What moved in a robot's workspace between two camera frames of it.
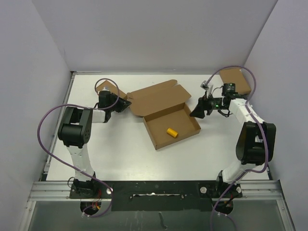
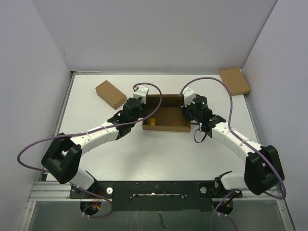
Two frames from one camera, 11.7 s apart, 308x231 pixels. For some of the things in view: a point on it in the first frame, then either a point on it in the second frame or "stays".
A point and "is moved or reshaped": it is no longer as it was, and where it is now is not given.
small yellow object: (172, 132) to (152, 122)
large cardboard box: (163, 106) is moved or reshaped
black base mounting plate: (142, 196) stays
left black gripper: (122, 104) to (142, 105)
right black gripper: (203, 105) to (186, 108)
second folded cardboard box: (237, 76) stays
